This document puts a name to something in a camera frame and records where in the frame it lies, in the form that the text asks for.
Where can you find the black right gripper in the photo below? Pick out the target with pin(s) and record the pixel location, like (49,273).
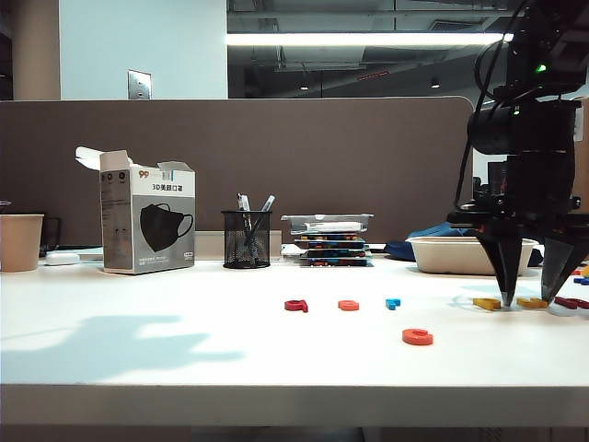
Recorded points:
(538,193)

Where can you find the yellow letter u magnet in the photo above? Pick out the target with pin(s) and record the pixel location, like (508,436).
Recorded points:
(529,302)

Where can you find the yellow letter p magnet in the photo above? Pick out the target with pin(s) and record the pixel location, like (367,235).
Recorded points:
(485,304)

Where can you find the orange letter c magnet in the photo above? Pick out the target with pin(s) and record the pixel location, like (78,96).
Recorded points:
(416,337)

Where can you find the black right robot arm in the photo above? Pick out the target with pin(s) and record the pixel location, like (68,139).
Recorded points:
(529,129)

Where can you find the blue spare letter magnet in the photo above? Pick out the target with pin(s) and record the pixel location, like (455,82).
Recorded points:
(582,281)

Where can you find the dark red letter magnet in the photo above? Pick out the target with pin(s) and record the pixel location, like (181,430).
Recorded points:
(570,302)

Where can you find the blue letter r magnet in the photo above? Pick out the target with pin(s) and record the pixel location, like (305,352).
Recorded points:
(391,304)

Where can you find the orange letter o magnet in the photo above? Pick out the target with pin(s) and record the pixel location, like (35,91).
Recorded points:
(345,305)

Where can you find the letter magnet blister pack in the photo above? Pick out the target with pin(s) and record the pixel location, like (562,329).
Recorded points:
(335,255)
(333,247)
(329,239)
(336,263)

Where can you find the red letter a magnet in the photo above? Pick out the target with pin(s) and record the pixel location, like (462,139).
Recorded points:
(294,305)

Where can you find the brown paper cup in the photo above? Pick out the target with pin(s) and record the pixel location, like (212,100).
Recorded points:
(20,244)

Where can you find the beige pulp food container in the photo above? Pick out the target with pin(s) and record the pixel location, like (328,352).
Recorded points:
(451,258)

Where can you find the black monitor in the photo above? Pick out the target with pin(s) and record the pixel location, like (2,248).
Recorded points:
(496,177)

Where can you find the navy blue slipper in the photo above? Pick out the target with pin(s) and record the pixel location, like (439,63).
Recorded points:
(432,230)

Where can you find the clear plastic box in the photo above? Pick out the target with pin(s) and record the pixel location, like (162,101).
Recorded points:
(331,226)

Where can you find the silver black pen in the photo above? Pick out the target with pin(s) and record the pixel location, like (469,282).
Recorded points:
(268,203)
(243,202)

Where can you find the brown desk divider panel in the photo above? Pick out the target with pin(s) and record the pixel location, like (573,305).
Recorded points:
(276,161)

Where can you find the white ceiling light strip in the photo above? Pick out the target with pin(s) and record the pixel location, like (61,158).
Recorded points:
(359,40)

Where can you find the black mesh pen holder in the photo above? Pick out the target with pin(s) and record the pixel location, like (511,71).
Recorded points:
(246,248)

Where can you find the grey face mask box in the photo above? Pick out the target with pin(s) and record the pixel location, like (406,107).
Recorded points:
(152,221)

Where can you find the white flat pad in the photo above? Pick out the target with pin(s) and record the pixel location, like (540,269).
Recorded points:
(92,254)

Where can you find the white earbuds case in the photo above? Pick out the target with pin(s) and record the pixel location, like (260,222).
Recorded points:
(62,259)

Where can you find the metal wall switch plate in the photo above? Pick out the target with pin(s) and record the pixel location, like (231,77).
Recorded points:
(139,86)

